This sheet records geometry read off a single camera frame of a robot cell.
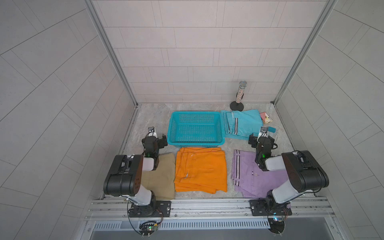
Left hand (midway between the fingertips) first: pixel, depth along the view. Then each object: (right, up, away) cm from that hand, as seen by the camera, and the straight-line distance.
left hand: (158, 133), depth 94 cm
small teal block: (+76, +1, +7) cm, 77 cm away
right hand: (+65, 0, 0) cm, 65 cm away
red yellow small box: (+74, +9, +11) cm, 75 cm away
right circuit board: (+62, -39, -26) cm, 78 cm away
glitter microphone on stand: (+56, +19, +19) cm, 62 cm away
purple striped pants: (+54, -24, -15) cm, 61 cm away
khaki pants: (+6, -23, -16) cm, 29 cm away
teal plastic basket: (+24, +2, +8) cm, 26 cm away
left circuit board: (+4, -38, -30) cm, 48 cm away
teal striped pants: (+55, +5, +8) cm, 56 cm away
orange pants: (+27, -19, -11) cm, 35 cm away
